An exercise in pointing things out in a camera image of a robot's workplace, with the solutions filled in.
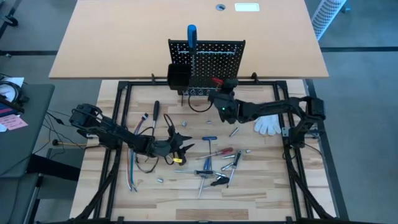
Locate black pegboard bin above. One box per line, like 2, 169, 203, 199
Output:
167, 63, 193, 91

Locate black metal pegboard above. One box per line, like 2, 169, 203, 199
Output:
167, 39, 246, 96

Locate white desk plate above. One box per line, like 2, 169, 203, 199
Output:
234, 2, 261, 12

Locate white work glove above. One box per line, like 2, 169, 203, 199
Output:
253, 114, 282, 136

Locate blue T-handle hex key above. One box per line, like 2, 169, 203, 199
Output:
201, 136, 218, 171

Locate black coiled cable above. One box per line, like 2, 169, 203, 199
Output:
0, 80, 30, 114

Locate black cable yellow tag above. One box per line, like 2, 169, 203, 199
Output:
135, 113, 183, 174

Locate slim black handled screwdriver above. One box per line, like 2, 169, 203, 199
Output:
151, 100, 160, 137

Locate black ribbed handle screwdriver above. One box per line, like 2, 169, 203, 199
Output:
201, 176, 231, 189

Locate red clear handled screwdriver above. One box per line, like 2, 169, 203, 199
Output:
195, 147, 234, 161

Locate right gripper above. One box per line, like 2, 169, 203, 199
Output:
207, 78, 241, 125

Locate black looped cable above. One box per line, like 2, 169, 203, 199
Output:
187, 92, 216, 114

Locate blue black handled screwdriver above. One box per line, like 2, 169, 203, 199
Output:
186, 24, 198, 81

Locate blue clear handled screwdriver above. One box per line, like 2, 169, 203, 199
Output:
198, 157, 213, 199

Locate grey black handled screwdriver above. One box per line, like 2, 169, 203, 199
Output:
226, 150, 243, 189

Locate black aluminium table frame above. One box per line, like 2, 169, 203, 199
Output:
70, 79, 351, 224

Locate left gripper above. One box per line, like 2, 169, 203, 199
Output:
150, 132, 196, 166

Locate dark grey side desk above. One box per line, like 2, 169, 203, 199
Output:
0, 83, 56, 178

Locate wire screwdriver holder rack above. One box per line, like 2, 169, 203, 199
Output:
176, 43, 238, 56

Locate wire hook rail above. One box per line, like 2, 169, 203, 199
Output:
183, 88, 218, 96

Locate grey black nut driver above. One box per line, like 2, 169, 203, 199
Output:
173, 169, 216, 176

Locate black floor cables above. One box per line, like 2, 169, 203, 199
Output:
43, 108, 94, 150

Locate yellow rod black knob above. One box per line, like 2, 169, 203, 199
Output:
51, 139, 88, 147

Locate tan wooden desk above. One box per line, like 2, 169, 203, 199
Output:
49, 0, 330, 80

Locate white paper sheet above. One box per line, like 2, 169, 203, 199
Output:
0, 77, 25, 103

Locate black chair base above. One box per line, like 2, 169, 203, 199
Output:
0, 0, 19, 28

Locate coloured wire bundle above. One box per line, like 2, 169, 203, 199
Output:
125, 113, 150, 192

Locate pink sticky note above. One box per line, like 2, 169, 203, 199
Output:
0, 114, 29, 131

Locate black desk foot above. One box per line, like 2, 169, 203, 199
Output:
26, 154, 81, 183

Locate white perforated panel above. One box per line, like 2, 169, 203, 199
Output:
311, 0, 348, 42

